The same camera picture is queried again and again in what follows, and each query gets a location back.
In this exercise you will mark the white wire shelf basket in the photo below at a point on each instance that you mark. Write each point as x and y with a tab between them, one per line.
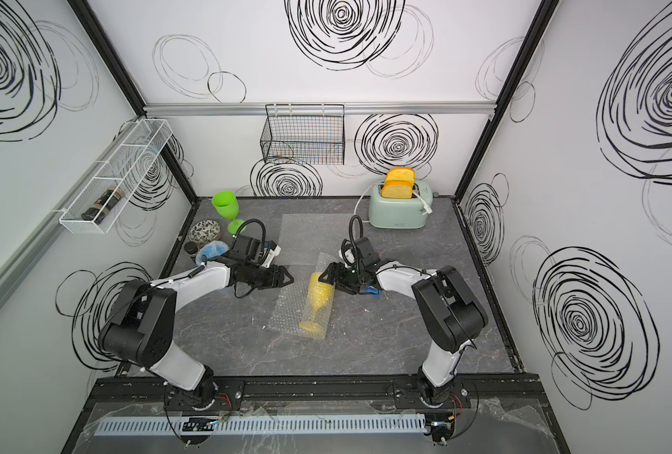
135	166

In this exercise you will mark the dark bottle in shelf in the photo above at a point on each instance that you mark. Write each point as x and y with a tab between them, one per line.
102	207

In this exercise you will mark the toast slice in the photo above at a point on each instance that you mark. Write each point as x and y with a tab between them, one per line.
401	175
397	191

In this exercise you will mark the mint green toaster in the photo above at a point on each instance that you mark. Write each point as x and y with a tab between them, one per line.
401	214

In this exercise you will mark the dark spice bottle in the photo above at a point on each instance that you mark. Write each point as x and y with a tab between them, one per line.
191	248

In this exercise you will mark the front toast slice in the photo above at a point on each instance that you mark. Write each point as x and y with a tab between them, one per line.
397	191

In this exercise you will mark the white slotted cable duct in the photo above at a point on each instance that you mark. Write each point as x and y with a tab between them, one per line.
262	424

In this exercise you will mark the patterned small bowl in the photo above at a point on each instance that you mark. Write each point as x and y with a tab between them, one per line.
204	232

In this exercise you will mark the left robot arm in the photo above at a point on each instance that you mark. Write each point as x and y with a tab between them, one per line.
140	328

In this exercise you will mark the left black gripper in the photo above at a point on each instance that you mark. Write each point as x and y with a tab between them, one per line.
276	280

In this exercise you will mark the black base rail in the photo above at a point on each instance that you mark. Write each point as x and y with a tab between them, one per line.
231	392

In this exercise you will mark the blue plastic wine glass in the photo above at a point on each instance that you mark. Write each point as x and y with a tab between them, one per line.
211	249

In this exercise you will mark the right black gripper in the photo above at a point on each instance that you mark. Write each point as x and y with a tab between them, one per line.
338	277

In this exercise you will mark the black wire basket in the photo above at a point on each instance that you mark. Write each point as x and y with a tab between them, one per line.
313	134

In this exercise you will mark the back toast slice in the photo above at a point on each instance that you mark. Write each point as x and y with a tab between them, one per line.
401	175

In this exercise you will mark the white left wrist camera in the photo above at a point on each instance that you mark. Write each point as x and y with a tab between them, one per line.
271	251

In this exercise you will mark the green plastic wine glass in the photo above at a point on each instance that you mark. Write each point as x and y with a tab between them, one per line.
227	205

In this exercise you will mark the blue tape dispenser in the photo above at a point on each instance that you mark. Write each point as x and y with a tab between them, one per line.
372	291

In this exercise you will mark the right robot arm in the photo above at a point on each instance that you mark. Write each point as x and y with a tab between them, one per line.
451	312

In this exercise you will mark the yellow plastic wine glass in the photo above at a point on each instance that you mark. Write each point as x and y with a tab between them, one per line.
318	307

